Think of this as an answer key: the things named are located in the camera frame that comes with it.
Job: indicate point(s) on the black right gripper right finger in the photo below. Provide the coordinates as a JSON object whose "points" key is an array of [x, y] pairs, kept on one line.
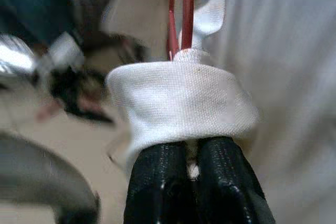
{"points": [[228, 187]]}

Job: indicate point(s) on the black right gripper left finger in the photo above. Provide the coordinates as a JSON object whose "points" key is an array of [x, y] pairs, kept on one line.
{"points": [[160, 187]]}

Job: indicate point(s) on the white button shirt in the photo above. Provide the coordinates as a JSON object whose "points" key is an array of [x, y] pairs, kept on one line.
{"points": [[183, 98]]}

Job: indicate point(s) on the red plastic hanger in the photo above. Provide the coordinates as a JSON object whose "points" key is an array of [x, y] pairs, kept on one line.
{"points": [[187, 11]]}

